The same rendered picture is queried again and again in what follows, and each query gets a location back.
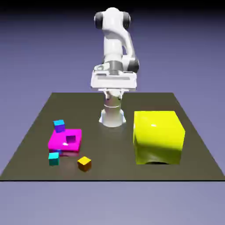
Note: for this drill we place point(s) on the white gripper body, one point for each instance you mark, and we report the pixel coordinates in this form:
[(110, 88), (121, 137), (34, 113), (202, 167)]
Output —
[(113, 81)]

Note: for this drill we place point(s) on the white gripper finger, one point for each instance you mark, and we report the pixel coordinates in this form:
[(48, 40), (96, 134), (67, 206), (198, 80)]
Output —
[(120, 95), (107, 95)]

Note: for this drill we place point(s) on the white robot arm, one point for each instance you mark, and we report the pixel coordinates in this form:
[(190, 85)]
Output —
[(112, 35)]

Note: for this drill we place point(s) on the small magenta cube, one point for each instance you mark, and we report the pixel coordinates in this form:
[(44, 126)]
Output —
[(70, 138)]

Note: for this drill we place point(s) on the small blue cube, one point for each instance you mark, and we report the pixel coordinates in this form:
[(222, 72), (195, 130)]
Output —
[(59, 125)]

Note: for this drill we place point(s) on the small orange cube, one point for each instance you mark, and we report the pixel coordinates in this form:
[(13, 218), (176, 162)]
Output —
[(84, 163)]

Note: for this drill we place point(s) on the small teal cube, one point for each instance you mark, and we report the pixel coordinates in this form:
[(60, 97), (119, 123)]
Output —
[(53, 158)]

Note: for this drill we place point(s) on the large yellow box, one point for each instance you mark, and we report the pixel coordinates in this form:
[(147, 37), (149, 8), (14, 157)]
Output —
[(158, 137)]

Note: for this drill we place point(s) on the large magenta box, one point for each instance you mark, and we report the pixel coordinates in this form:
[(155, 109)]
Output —
[(65, 142)]

